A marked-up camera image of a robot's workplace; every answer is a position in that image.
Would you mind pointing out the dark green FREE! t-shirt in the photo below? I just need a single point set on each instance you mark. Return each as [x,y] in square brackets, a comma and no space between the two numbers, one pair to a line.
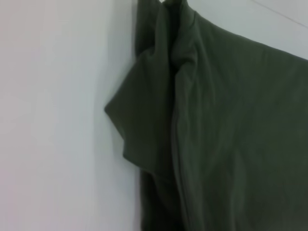
[216,132]

